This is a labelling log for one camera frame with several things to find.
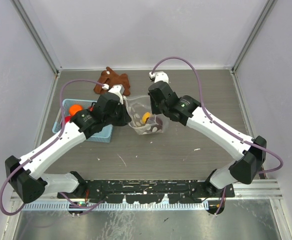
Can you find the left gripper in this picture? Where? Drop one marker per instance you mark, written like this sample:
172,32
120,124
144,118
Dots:
125,118

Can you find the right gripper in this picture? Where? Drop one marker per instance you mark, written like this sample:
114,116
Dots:
155,110

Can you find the yellow peach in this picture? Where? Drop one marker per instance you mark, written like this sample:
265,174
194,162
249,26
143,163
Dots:
145,117

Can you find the dark purple plum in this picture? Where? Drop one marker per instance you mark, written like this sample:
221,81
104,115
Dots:
156,124

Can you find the clear zip top bag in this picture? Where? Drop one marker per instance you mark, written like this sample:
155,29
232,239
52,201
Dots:
136,107

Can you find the orange tangerine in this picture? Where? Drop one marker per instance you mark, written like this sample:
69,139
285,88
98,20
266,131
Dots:
74,109

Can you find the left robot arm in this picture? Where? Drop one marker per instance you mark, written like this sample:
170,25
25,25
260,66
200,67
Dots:
26,174

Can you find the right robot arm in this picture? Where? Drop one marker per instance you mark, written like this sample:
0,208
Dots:
248,156

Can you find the red bell pepper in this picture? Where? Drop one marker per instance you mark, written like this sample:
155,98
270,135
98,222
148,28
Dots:
91,108

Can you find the light blue plastic basket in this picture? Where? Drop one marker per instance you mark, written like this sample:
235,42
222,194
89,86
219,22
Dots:
104,136

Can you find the brown cloth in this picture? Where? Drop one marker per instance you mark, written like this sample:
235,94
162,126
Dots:
111,78

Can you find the red apple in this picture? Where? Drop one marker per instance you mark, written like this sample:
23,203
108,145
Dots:
67,119

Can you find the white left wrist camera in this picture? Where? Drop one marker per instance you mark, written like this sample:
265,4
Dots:
117,89

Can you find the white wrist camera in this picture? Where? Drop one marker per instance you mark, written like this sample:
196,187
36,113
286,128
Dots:
158,76
117,89

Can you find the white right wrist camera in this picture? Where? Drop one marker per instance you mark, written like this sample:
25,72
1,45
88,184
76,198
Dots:
158,76

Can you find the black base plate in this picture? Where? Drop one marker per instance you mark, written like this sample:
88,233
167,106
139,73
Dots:
145,191

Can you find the slotted cable duct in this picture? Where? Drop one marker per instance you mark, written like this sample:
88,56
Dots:
162,206

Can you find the aluminium frame post left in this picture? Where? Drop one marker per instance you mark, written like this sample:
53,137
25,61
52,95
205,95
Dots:
34,27

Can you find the aluminium frame post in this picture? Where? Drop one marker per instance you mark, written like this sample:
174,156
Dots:
266,10
34,27

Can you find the aluminium frame post right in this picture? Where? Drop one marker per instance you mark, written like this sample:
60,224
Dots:
266,10

